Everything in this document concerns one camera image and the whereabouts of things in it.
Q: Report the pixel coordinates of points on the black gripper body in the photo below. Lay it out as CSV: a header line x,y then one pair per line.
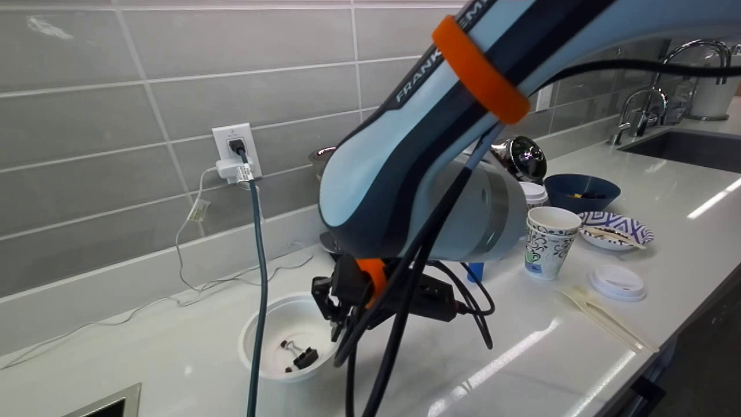
x,y
354,284

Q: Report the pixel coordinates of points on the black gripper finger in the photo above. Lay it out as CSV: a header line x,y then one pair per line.
x,y
325,301

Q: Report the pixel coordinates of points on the white bowl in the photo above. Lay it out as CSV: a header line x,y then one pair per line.
x,y
268,332

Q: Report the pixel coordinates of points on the patterned paper cup without lid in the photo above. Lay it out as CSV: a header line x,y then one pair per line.
x,y
552,244

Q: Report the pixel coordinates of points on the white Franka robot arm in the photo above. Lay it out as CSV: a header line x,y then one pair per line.
x,y
430,153

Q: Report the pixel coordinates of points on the dark blue bowl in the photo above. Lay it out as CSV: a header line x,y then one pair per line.
x,y
579,191

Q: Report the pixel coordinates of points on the kitchen sink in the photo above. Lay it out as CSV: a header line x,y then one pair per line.
x,y
686,146

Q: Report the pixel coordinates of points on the black binder clip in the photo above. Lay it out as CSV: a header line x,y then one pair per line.
x,y
302,357

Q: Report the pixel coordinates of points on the blue plastic cylinder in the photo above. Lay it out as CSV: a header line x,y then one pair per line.
x,y
474,271

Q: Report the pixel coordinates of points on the white power adapter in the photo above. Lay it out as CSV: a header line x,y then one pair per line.
x,y
235,171

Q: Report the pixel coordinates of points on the black power plug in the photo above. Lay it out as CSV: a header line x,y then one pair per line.
x,y
236,149

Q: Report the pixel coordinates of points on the cream plastic spoon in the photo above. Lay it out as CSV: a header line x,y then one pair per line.
x,y
581,298

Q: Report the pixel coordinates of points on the metal framed countertop recess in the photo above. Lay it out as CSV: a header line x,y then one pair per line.
x,y
106,402

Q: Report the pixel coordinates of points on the cream plastic fork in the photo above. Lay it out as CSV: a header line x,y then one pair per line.
x,y
609,320

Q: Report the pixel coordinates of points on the white plastic cup lid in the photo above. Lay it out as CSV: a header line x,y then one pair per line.
x,y
617,281

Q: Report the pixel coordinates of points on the blue patterned plate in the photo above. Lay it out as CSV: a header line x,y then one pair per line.
x,y
617,231

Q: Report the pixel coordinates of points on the chrome faucet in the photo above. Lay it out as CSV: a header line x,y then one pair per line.
x,y
644,105

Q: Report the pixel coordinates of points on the dark wood cabinet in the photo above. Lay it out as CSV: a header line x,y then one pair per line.
x,y
696,363

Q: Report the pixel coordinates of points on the white container by sink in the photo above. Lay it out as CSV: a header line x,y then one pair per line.
x,y
713,95

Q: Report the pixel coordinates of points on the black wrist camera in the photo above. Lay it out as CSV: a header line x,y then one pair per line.
x,y
428,298

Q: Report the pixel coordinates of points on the white wall outlet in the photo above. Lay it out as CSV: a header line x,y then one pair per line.
x,y
235,132
544,98

